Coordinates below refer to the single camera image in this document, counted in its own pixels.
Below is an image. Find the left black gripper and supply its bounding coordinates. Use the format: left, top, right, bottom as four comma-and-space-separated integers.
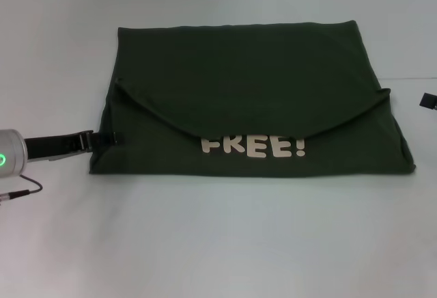
22, 129, 124, 163

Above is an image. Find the dark green shirt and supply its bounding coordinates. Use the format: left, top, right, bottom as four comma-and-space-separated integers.
87, 19, 417, 178

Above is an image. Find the left arm cable with plug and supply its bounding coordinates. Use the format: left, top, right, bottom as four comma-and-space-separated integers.
0, 174, 44, 207

